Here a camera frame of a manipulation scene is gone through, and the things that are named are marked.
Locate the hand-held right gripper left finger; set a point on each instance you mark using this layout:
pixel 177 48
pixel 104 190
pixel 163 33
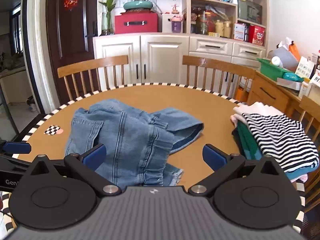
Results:
pixel 96 155

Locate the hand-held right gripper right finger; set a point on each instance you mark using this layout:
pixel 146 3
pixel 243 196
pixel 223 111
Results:
pixel 213 156

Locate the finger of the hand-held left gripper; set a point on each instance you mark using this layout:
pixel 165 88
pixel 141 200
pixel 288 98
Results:
pixel 16 147

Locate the blue denim jeans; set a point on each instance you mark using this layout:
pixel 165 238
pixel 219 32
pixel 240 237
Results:
pixel 130 140

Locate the checkered sticker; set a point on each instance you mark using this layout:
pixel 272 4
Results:
pixel 52 130

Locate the pale pink garment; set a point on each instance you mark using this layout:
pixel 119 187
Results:
pixel 234 120

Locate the white folded garment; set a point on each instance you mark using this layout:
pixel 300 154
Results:
pixel 257 108

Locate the black white striped shirt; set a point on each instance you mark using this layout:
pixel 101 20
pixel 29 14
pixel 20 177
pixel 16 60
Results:
pixel 282 140

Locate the wooden side cabinet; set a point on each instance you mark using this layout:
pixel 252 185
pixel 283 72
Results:
pixel 270 92

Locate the wooden spindle chair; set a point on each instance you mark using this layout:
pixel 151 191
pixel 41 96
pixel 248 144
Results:
pixel 217 63
pixel 95 65
pixel 310 105

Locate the black framed glass door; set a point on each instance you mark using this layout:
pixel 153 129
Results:
pixel 30 55

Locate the green plastic bin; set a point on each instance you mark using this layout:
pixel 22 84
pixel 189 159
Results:
pixel 271 72

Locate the white tissue box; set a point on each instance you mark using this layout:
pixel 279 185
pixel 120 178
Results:
pixel 290 84

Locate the teal wipes packet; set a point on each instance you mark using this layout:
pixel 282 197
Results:
pixel 293 77

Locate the white sideboard cabinet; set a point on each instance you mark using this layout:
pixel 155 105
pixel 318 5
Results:
pixel 165 50

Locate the dark brown door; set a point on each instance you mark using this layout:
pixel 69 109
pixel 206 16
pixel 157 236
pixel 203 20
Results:
pixel 72 35

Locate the grey folder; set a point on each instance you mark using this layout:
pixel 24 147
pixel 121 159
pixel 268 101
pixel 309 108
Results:
pixel 287 57

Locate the white orange carton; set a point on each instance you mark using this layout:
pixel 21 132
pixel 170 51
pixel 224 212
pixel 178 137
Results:
pixel 239 32

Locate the yellow jar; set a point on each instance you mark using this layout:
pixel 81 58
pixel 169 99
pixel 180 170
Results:
pixel 219 28
pixel 227 29

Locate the desk calendar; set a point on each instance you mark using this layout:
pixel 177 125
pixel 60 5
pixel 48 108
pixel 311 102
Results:
pixel 305 67

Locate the red snack box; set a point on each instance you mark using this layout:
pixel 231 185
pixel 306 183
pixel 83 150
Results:
pixel 257 35

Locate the orange bag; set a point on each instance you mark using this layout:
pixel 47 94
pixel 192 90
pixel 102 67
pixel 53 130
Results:
pixel 294 51

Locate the purple water bottle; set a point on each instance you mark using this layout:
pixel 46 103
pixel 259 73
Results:
pixel 176 25

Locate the red storage box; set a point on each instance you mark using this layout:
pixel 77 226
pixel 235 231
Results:
pixel 136 23

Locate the leafy plant in glass vase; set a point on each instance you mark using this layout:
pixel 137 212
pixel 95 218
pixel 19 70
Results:
pixel 108 17

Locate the green storage case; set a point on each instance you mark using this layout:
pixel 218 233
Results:
pixel 249 10

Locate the pink figurine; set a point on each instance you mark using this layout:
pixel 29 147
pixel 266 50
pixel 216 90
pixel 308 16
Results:
pixel 175 8

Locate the red round door ornament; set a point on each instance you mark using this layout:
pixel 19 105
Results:
pixel 71 1

